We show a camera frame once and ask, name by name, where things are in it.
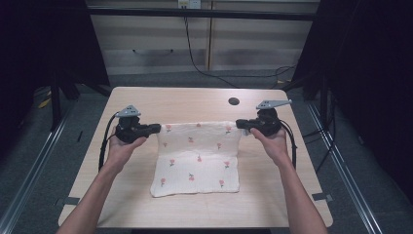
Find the metal floor rail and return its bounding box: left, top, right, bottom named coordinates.
left=0, top=99, right=76, bottom=234
left=305, top=102, right=386, bottom=234

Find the person's left hand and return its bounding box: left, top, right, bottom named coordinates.
left=104, top=127, right=148, bottom=174

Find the white muslin cloth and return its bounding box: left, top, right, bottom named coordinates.
left=149, top=120, right=244, bottom=198

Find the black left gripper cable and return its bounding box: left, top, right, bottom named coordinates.
left=97, top=111, right=121, bottom=173

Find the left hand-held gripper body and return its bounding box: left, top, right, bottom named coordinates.
left=114, top=104, right=151, bottom=144

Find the white wall socket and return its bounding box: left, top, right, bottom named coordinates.
left=177, top=0, right=203, bottom=10

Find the black horizontal frame bar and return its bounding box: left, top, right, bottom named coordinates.
left=87, top=7, right=319, bottom=22

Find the black curtain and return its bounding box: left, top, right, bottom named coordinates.
left=291, top=0, right=413, bottom=204
left=0, top=0, right=111, bottom=157

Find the black metal stand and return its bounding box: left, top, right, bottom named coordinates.
left=319, top=72, right=329, bottom=129
left=49, top=72, right=63, bottom=133

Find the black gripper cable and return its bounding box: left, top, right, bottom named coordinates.
left=97, top=111, right=121, bottom=173
left=278, top=119, right=298, bottom=171

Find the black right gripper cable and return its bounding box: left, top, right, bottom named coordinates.
left=278, top=119, right=298, bottom=171

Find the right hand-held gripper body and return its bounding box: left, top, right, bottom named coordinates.
left=251, top=98, right=293, bottom=137

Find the person's right hand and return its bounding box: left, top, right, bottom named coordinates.
left=249, top=127, right=290, bottom=168

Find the long black wall cable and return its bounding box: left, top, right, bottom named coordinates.
left=183, top=16, right=297, bottom=90

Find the grey table bracket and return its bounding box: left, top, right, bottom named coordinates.
left=311, top=192, right=334, bottom=203
left=56, top=196, right=81, bottom=207

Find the thin black floor cable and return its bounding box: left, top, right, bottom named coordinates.
left=301, top=92, right=337, bottom=174

